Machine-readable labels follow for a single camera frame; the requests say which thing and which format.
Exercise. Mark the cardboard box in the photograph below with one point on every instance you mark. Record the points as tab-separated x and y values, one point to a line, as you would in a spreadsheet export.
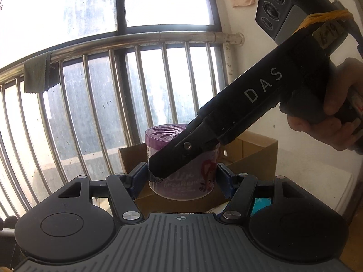
249	153

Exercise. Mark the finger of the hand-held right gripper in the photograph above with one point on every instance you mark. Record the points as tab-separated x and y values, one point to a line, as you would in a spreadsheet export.
175	155

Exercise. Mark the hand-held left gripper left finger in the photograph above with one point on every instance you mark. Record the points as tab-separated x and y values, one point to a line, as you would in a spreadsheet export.
140	177

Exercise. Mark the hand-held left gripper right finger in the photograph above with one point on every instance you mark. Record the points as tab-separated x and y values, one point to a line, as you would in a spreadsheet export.
224	180

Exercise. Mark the dark window frame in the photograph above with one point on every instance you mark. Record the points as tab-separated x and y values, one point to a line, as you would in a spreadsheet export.
120	5

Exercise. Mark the blue packet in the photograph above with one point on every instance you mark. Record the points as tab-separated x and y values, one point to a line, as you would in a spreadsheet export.
262	205

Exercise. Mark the person's right hand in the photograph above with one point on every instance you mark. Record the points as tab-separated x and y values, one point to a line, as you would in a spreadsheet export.
334	90

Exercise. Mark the purple air freshener jar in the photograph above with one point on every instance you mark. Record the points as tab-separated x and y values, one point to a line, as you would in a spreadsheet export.
175	187

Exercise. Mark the green cloth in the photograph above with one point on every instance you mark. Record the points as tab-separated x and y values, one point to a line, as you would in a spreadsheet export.
37	73

